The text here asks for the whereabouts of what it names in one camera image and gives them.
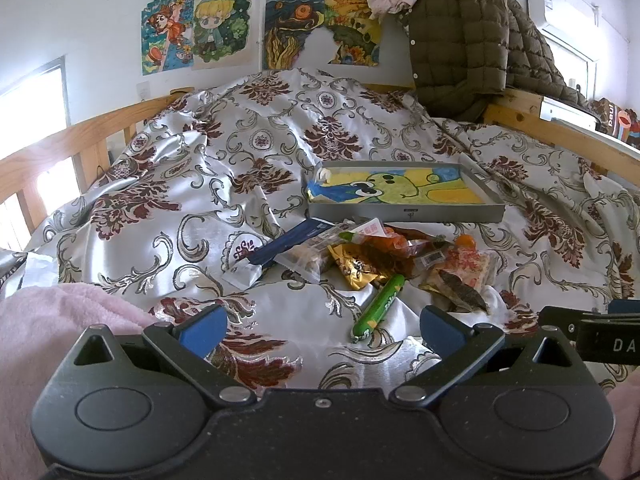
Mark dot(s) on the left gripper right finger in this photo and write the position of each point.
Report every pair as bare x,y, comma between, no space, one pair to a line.
463,351

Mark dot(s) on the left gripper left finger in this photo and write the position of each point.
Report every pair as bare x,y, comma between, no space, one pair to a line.
184,348

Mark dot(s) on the rice cracker snack pack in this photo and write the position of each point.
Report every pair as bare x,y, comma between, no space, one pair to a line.
475,269

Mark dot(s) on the green sausage snack stick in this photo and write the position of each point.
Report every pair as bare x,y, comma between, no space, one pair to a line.
376,310

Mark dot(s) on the orange dried fruit bag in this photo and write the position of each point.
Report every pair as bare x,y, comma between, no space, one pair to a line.
406,252

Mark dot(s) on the gold foil snack bag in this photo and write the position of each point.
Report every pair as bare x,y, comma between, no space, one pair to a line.
357,267

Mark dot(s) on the clear nut bar package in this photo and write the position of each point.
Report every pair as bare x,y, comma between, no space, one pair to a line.
311,258

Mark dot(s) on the navy blue snack packet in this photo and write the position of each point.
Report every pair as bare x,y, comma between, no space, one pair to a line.
309,228

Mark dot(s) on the clear dark snack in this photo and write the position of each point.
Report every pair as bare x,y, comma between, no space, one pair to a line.
463,296

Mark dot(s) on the orange tangerine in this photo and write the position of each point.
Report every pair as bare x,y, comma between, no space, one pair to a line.
466,241

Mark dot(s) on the white green snack bag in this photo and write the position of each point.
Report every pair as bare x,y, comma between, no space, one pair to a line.
373,228

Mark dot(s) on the grey tray with painting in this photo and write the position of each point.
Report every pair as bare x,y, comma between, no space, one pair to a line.
400,192

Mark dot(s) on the colourful box on shelf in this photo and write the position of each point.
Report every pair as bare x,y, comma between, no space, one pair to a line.
618,122

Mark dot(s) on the olive puffer jacket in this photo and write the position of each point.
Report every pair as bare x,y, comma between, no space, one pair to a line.
464,53

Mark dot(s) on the blond boy poster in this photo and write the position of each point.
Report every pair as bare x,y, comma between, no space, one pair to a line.
224,33

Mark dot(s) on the anime girl poster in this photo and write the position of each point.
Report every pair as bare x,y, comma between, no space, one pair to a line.
166,36

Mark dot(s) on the yellow green torn poster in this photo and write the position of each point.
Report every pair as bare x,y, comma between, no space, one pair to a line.
356,37

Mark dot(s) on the swirly night poster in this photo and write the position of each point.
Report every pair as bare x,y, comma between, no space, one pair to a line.
287,25

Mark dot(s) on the white air conditioner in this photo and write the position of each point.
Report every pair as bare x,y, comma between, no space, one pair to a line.
539,11

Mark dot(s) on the wooden bed frame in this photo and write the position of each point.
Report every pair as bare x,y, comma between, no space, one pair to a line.
83,143

